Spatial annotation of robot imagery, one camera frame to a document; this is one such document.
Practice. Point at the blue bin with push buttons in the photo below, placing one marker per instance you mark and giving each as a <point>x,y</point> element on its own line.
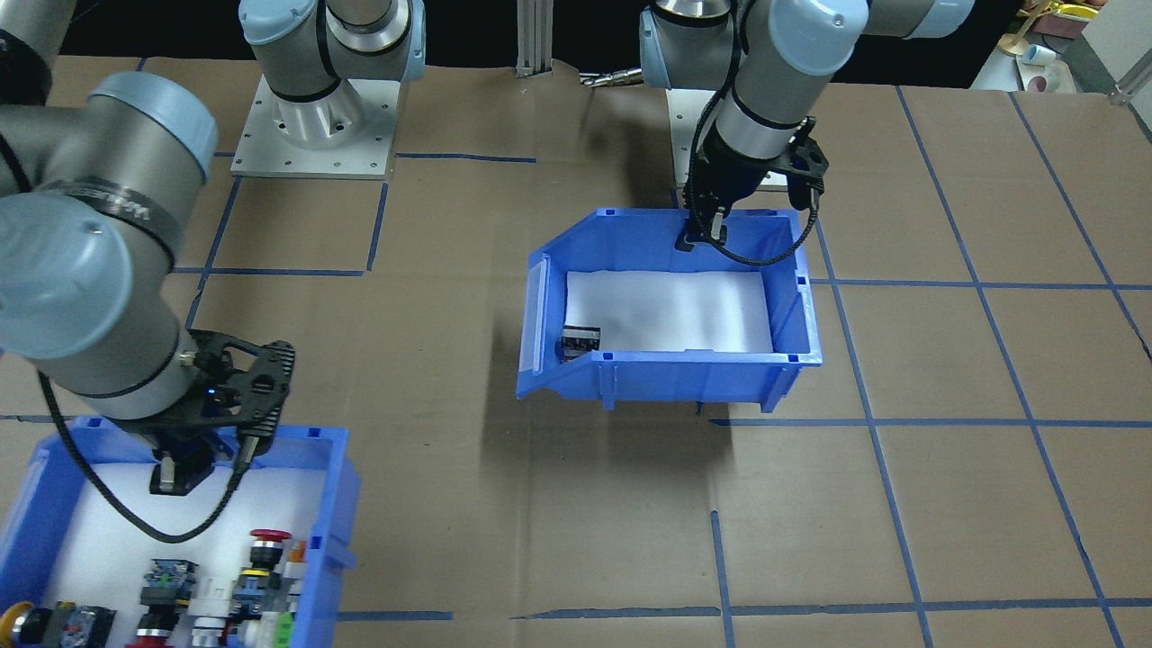
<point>324,468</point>

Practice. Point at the blue bin with batteries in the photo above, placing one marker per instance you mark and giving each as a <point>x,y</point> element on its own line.
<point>684,382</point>

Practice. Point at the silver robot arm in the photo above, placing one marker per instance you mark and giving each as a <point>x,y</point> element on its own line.
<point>90,225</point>
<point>783,63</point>

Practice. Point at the dark cylindrical battery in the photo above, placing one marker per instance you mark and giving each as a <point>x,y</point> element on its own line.
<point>580,345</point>

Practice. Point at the white foam liner sheet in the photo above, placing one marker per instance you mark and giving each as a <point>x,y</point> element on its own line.
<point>108,540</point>
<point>675,310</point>

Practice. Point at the red emergency stop button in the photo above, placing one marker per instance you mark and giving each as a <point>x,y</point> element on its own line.
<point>270,543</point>

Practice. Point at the blue yellow push button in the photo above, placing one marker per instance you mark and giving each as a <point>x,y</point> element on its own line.
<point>256,589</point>

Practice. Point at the silver metal connector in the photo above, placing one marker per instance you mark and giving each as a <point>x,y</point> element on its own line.
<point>616,79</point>

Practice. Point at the grey cylindrical button part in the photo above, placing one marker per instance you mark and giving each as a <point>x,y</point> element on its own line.
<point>209,632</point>

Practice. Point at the red push button black base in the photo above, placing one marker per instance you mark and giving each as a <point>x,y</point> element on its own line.
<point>148,634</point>

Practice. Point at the wooden stand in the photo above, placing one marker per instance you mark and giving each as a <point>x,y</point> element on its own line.
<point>1017,40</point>

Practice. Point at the pink cup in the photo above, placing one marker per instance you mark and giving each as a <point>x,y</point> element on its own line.
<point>1039,84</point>

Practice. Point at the white blue cup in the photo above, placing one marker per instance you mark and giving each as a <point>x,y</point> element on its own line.
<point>1039,56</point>

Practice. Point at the white side table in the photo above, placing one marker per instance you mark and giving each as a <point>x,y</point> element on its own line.
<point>1080,63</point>

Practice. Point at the yellow toy object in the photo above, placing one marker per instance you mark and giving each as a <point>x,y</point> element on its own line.
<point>1066,9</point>

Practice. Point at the aluminium profile bar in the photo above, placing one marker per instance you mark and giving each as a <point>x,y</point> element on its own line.
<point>1132,88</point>

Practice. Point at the white square base plate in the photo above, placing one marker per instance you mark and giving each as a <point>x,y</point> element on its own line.
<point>684,126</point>
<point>360,153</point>

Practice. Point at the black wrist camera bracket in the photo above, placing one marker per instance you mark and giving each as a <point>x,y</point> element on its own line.
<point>805,162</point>
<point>261,378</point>

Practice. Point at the white orange switch part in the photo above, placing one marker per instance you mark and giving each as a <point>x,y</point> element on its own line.
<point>297,553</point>

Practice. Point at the black switch box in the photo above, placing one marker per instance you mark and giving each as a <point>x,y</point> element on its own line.
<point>85,624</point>

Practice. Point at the short aluminium profile post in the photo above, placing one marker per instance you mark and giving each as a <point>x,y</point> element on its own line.
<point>535,36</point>

